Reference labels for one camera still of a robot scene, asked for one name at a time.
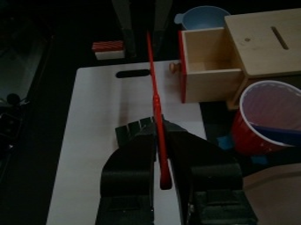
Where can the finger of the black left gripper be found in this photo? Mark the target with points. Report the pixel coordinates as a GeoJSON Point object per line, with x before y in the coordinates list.
{"type": "Point", "coordinates": [125, 23]}
{"type": "Point", "coordinates": [164, 14]}

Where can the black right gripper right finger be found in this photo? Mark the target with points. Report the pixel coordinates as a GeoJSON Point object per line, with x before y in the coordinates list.
{"type": "Point", "coordinates": [212, 181]}

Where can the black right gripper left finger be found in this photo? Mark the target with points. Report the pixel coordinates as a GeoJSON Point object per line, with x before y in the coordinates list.
{"type": "Point", "coordinates": [128, 181]}

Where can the white cutting board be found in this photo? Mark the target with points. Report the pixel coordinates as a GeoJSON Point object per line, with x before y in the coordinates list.
{"type": "Point", "coordinates": [106, 105]}

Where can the red striped white toy block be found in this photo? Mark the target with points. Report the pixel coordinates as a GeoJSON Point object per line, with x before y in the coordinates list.
{"type": "Point", "coordinates": [109, 49]}

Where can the pale blue bowl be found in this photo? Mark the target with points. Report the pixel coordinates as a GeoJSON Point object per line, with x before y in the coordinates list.
{"type": "Point", "coordinates": [201, 19]}

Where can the blue tape piece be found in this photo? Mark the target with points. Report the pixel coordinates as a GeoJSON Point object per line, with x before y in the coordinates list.
{"type": "Point", "coordinates": [226, 142]}
{"type": "Point", "coordinates": [260, 160]}

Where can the red plastic cup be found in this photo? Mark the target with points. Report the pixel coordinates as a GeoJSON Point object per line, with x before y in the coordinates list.
{"type": "Point", "coordinates": [251, 137]}

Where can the blue plastic utensil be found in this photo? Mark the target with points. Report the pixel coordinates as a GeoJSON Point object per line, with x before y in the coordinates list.
{"type": "Point", "coordinates": [279, 133]}

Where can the red-fronted wooden drawer with knob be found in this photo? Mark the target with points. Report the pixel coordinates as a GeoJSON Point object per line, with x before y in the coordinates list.
{"type": "Point", "coordinates": [208, 82]}

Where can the wooden box with slot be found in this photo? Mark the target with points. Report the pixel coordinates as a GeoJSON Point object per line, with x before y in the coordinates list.
{"type": "Point", "coordinates": [267, 41]}

